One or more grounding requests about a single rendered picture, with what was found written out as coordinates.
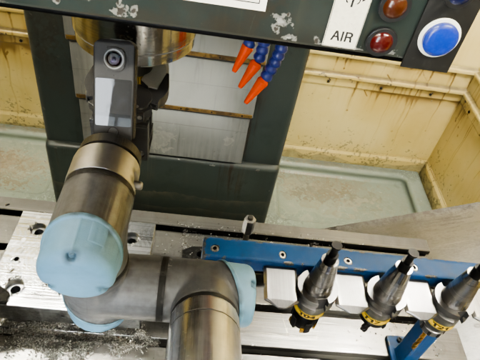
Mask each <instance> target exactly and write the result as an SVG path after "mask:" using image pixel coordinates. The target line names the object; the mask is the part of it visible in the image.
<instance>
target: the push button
mask: <svg viewBox="0 0 480 360"><path fill-rule="evenodd" d="M458 40H459V31H458V29H457V28H456V27H455V26H454V25H453V24H450V23H447V22H443V23H439V24H435V25H433V26H432V27H431V28H430V29H428V30H427V31H426V33H425V34H424V36H423V38H422V42H421V45H422V47H423V50H424V51H425V52H426V53H427V54H428V55H430V56H442V55H444V54H447V53H449V52H450V51H451V50H452V49H453V48H454V47H455V46H456V45H457V43H458Z"/></svg>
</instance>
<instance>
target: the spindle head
mask: <svg viewBox="0 0 480 360"><path fill-rule="evenodd" d="M411 1H412V5H411V10H410V12H409V13H408V14H407V15H406V16H405V17H404V18H403V19H402V20H400V21H397V22H392V23H391V22H386V21H384V20H383V19H382V18H381V17H380V16H379V13H378V5H379V2H380V0H372V1H371V5H370V7H369V11H368V13H367V15H366V19H365V22H364V25H363V28H362V30H361V33H360V36H359V40H358V42H357V45H356V48H355V50H353V49H344V48H339V47H332V46H323V45H322V41H323V39H324V34H325V32H326V28H327V24H328V22H329V17H330V14H331V10H332V7H333V4H334V0H267V4H266V11H257V10H251V9H242V8H236V7H231V6H222V5H216V4H207V3H201V2H196V1H187V0H0V7H6V8H11V9H21V10H27V11H36V12H42V13H48V14H57V15H63V16H72V17H78V18H84V19H93V20H99V21H109V22H114V23H120V24H130V25H135V26H145V27H151V28H156V29H166V30H172V31H182V32H187V33H193V34H203V35H208V36H217V37H224V38H229V39H238V40H244V41H254V42H259V43H265V44H275V45H281V46H290V47H296V48H302V49H311V50H317V51H327V52H332V53H338V54H348V55H353V56H363V57H369V58H374V59H384V60H389V61H399V62H402V59H403V57H404V54H405V53H406V50H407V48H408V46H409V43H410V41H411V38H412V36H413V34H414V32H415V29H416V27H417V24H418V22H419V20H420V18H421V15H422V13H423V11H424V8H425V6H426V3H427V1H428V0H411ZM383 26H385V27H389V28H391V29H393V30H394V31H395V33H396V35H397V43H396V46H395V47H394V49H393V50H392V51H391V52H390V53H388V54H387V55H384V56H373V55H371V54H370V53H369V52H368V51H367V50H366V47H365V41H366V38H367V36H368V35H369V34H370V33H371V32H372V31H373V30H374V29H377V28H379V27H383Z"/></svg>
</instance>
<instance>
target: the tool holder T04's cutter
mask: <svg viewBox="0 0 480 360"><path fill-rule="evenodd" d="M318 320H319V319H316V320H308V319H305V318H303V317H301V316H300V315H299V314H298V313H297V312H296V310H295V308H294V306H293V308H292V310H291V316H290V317H289V322H290V324H291V326H292V327H295V326H296V327H297V328H298V329H299V333H309V331H310V329H311V328H313V329H315V327H316V324H317V322H318Z"/></svg>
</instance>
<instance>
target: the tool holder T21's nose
mask: <svg viewBox="0 0 480 360"><path fill-rule="evenodd" d="M419 324H420V327H421V329H422V331H423V332H424V333H425V334H426V335H428V336H431V337H436V338H439V337H440V336H441V335H442V334H444V333H445V331H440V330H438V329H435V328H434V327H433V326H432V325H430V324H429V322H427V321H420V322H419Z"/></svg>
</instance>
